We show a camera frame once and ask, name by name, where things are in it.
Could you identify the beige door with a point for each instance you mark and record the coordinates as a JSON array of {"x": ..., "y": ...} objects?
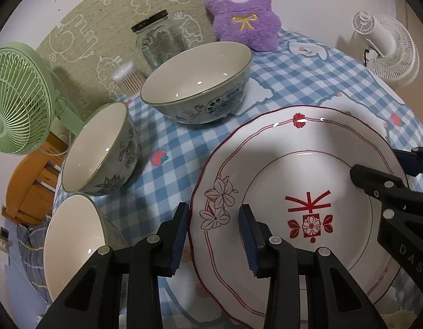
[{"x": 408, "y": 13}]

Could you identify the glass jar with dark lid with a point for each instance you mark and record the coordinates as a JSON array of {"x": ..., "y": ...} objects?
[{"x": 156, "y": 41}]

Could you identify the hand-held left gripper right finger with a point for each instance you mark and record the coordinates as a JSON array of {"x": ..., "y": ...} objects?
[{"x": 249, "y": 243}]

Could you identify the green desk fan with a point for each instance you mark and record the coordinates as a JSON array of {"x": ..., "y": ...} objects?
[{"x": 0, "y": 123}]

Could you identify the wooden chair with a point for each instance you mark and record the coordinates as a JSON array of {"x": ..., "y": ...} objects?
[{"x": 29, "y": 185}]

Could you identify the blue checked tablecloth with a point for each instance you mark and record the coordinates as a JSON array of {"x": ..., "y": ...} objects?
[{"x": 170, "y": 137}]

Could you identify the white wall socket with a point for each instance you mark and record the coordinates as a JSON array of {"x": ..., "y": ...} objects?
[{"x": 3, "y": 246}]

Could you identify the dark wall switch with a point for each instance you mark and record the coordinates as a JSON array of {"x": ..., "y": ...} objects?
[{"x": 4, "y": 234}]

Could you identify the blue floral ceramic bowl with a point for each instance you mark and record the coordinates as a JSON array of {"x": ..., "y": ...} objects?
[{"x": 197, "y": 82}]

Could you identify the white standing fan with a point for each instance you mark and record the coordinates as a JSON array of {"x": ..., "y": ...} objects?
[{"x": 389, "y": 51}]

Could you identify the green printed mat board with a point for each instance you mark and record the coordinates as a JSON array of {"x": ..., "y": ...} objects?
[{"x": 95, "y": 17}]

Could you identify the purple plush bunny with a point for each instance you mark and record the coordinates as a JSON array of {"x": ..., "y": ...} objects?
[{"x": 242, "y": 10}]

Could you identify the cotton swab container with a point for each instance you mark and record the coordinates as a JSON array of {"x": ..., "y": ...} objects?
[{"x": 127, "y": 80}]

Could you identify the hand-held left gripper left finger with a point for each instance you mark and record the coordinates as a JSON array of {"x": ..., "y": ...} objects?
[{"x": 175, "y": 243}]

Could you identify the large yellow floral plate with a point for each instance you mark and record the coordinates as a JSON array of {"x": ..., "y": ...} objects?
[{"x": 401, "y": 319}]

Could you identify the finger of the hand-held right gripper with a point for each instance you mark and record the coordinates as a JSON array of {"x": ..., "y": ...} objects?
[
  {"x": 408, "y": 161},
  {"x": 372, "y": 178}
]

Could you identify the grey plaid pillow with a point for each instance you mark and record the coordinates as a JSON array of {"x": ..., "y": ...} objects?
[{"x": 29, "y": 246}]

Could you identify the white red-rimmed plate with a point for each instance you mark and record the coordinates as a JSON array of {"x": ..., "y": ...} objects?
[{"x": 300, "y": 178}]

